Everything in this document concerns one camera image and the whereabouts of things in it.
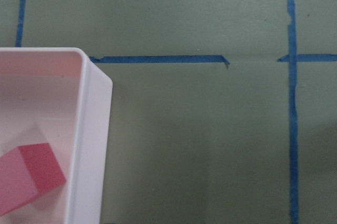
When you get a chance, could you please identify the pink plastic bin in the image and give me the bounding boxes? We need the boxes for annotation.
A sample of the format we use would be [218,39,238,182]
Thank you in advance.
[1,47,113,223]

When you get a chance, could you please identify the red foam block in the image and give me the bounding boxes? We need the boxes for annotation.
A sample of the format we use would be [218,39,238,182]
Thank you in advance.
[1,143,66,216]

